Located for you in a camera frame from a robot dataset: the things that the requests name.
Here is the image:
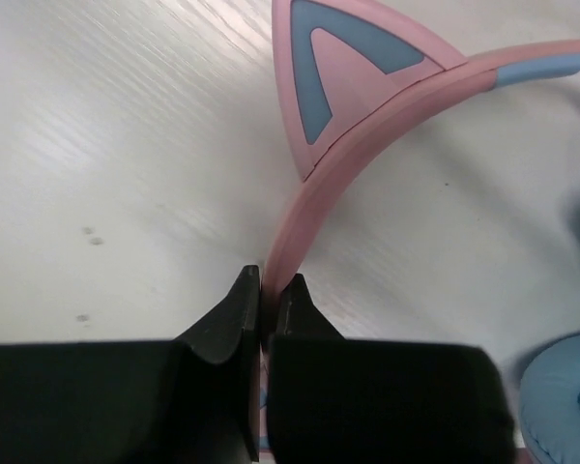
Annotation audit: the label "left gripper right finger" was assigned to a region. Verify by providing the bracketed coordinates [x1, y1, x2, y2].
[266, 275, 515, 463]

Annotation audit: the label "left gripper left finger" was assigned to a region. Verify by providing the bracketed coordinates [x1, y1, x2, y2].
[0, 265, 260, 463]

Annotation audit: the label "pink blue cat-ear headphones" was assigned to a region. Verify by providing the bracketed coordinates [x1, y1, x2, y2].
[260, 1, 580, 463]

